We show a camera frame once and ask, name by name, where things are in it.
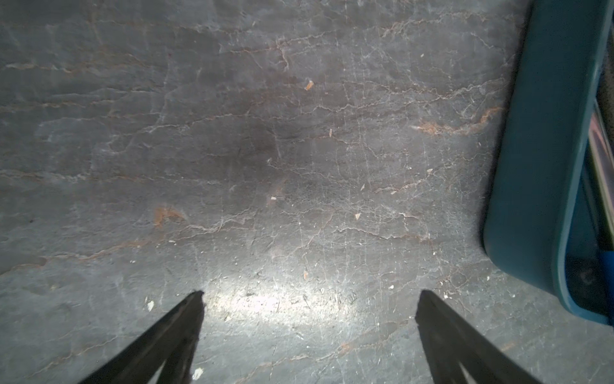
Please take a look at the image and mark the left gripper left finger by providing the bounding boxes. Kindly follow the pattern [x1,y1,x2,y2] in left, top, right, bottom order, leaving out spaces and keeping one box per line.
[82,291,205,383]

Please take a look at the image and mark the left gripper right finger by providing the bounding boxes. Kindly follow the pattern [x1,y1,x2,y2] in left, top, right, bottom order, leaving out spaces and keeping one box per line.
[415,290,539,383]

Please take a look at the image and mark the teal plastic storage box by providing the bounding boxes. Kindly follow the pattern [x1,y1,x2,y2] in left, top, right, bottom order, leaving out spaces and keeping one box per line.
[483,1,613,325]

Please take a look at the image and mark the hoe with blue grip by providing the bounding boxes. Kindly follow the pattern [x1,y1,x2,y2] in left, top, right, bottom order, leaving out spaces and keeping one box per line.
[588,102,613,326]

